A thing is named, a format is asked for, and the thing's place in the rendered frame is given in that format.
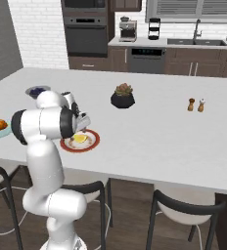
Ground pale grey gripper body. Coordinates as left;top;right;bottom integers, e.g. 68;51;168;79
73;112;92;134

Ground yellow lemon wedge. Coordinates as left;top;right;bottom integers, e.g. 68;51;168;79
72;133;89;145

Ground dark blue bowl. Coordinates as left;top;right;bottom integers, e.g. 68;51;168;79
24;85;52;100

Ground red rimmed white plate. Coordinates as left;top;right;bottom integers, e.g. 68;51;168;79
59;128;101;153

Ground succulent in black pot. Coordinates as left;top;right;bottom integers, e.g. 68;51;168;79
110;82;136;109

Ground brown base cupboard run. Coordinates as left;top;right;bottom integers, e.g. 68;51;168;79
68;45;130;73
163;47;227;80

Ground pale teal plate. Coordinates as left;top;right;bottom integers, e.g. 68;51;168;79
0;119;13;141

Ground dark grey dishwasher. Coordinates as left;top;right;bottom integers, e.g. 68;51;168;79
128;47;167;75

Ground silver coffee machine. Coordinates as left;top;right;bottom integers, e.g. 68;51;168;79
118;16;138;43

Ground brown pepper mill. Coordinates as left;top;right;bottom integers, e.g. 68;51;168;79
187;98;196;112

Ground brown white-topped salt mill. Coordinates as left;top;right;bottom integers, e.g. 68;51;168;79
197;98;206;113

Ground grey sink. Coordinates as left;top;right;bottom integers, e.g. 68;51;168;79
166;38;227;47

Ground silver tap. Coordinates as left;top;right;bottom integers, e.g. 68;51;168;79
192;19;204;41

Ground grey window blinds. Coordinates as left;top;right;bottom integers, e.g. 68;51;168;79
145;0;227;24

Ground black frame white seat chair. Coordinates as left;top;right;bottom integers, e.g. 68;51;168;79
61;177;114;250
146;188;227;250
0;165;23;250

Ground dark grey wall oven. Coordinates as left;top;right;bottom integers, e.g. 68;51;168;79
60;0;110;59

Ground brown wall cupboard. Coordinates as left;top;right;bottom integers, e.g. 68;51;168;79
110;0;143;13

